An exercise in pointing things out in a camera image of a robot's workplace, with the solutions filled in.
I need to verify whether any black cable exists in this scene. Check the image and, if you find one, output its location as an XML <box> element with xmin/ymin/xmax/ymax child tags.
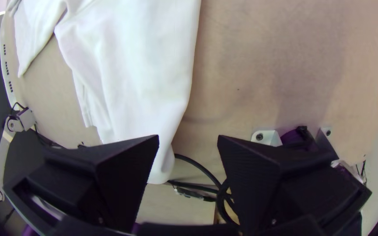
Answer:
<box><xmin>172</xmin><ymin>153</ymin><xmax>242</xmax><ymax>230</ymax></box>
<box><xmin>168</xmin><ymin>179</ymin><xmax>218</xmax><ymax>202</ymax></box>

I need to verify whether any white laundry basket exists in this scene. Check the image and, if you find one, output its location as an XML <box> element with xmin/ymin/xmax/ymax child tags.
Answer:
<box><xmin>0</xmin><ymin>11</ymin><xmax>24</xmax><ymax>111</ymax></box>

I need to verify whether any white t-shirt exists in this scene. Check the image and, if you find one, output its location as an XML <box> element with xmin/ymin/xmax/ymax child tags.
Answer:
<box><xmin>7</xmin><ymin>0</ymin><xmax>202</xmax><ymax>185</ymax></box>

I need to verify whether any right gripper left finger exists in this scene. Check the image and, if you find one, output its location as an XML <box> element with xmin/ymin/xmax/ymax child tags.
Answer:
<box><xmin>2</xmin><ymin>134</ymin><xmax>160</xmax><ymax>236</ymax></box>

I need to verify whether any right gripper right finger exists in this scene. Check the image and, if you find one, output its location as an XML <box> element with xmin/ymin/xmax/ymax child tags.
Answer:
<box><xmin>217</xmin><ymin>134</ymin><xmax>373</xmax><ymax>235</ymax></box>

